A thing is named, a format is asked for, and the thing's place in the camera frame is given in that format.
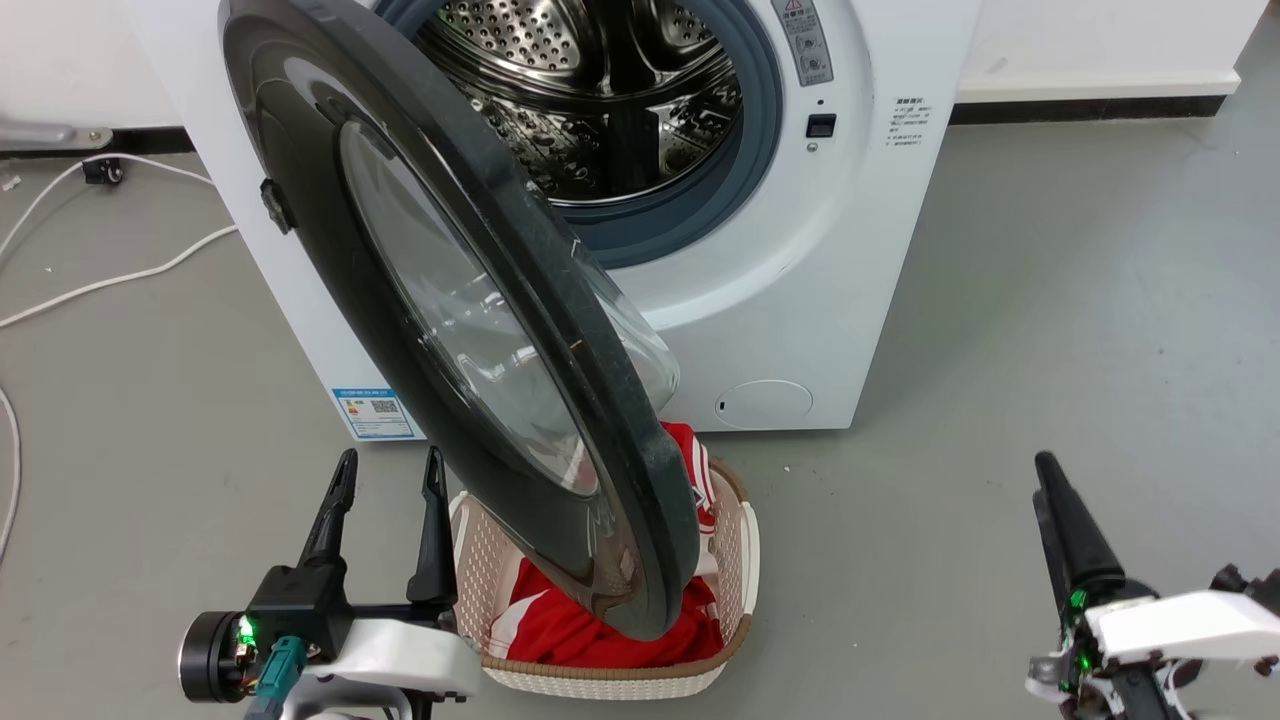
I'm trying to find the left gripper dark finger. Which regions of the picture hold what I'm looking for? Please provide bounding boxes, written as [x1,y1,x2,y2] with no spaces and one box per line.
[298,448,359,573]
[406,446,459,607]

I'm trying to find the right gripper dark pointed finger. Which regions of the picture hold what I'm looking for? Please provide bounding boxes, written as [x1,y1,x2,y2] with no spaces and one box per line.
[1032,450,1128,607]

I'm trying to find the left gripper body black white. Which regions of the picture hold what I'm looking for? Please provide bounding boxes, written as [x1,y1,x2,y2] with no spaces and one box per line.
[179,564,484,720]

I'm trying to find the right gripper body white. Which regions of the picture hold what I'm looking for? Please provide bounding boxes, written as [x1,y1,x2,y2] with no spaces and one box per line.
[1025,564,1280,720]

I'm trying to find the black round washing machine door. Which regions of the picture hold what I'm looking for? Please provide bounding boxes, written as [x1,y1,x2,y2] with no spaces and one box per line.
[218,0,702,642]

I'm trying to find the white washing machine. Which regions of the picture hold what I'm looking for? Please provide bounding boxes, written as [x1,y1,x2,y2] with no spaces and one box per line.
[125,0,987,443]

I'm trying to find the steel washing machine drum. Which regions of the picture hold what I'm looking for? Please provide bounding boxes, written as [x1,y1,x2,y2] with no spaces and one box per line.
[410,0,746,207]

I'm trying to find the grey rubber door gasket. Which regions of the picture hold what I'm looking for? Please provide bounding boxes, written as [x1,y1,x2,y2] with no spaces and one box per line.
[375,0,787,270]

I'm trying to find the blue energy label sticker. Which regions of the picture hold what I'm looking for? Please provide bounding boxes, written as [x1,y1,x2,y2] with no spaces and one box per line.
[331,387,417,442]

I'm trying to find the red and white garment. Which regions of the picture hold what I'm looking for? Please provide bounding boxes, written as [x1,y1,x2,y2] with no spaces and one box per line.
[488,420,727,670]

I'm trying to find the white woven laundry basket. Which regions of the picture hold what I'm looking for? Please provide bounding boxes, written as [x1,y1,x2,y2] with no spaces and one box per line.
[448,455,762,701]

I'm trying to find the round filter cover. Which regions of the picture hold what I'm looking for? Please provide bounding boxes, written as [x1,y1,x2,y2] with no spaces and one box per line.
[714,379,814,430]

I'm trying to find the grey warning label sticker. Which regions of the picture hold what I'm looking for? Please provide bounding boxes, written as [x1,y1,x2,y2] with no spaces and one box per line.
[770,0,835,89]

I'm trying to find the teal cable connector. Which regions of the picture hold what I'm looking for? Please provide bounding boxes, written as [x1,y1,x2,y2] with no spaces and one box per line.
[243,640,307,720]

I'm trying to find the white floor cable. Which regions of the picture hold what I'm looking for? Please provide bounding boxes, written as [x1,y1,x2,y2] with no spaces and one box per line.
[0,152,217,263]
[0,385,23,566]
[0,224,239,331]

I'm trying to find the grey metal bracket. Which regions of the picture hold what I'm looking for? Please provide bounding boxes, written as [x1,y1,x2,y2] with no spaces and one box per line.
[0,118,114,153]

